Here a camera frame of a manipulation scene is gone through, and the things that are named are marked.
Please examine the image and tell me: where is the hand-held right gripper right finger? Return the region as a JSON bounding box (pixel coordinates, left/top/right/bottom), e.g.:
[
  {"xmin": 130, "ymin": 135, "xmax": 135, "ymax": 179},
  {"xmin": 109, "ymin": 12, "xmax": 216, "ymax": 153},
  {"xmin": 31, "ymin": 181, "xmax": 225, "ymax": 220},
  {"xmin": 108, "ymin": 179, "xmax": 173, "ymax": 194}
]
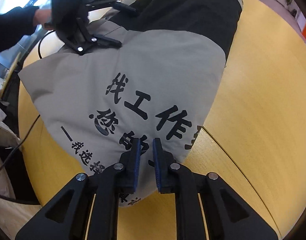
[{"xmin": 152, "ymin": 137, "xmax": 278, "ymax": 240}]

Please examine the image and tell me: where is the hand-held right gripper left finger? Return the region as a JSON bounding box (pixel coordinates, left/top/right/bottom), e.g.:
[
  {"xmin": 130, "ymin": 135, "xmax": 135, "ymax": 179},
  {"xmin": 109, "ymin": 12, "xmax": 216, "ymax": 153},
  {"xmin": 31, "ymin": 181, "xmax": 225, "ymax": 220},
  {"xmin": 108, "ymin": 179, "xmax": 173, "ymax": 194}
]
[{"xmin": 15, "ymin": 138, "xmax": 142, "ymax": 240}]

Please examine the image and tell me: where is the beige and black jacket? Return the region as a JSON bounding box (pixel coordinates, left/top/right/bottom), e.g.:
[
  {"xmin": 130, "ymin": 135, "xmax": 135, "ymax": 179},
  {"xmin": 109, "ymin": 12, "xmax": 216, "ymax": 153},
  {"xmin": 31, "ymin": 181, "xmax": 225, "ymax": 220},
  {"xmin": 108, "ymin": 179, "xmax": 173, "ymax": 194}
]
[{"xmin": 18, "ymin": 0, "xmax": 243, "ymax": 208}]

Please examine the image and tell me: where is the person's left forearm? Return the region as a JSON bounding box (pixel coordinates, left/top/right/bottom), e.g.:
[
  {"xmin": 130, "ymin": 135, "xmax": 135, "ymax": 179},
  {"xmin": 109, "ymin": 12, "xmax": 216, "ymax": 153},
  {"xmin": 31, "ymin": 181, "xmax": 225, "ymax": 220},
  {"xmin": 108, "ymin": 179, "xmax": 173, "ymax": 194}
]
[{"xmin": 0, "ymin": 6, "xmax": 41, "ymax": 56}]

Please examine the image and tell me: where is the person's left hand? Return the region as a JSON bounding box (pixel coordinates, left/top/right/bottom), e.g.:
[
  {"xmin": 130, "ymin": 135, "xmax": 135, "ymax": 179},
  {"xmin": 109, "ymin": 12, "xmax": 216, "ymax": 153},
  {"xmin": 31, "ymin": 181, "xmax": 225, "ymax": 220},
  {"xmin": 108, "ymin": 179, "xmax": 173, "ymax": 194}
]
[{"xmin": 33, "ymin": 9, "xmax": 53, "ymax": 27}]

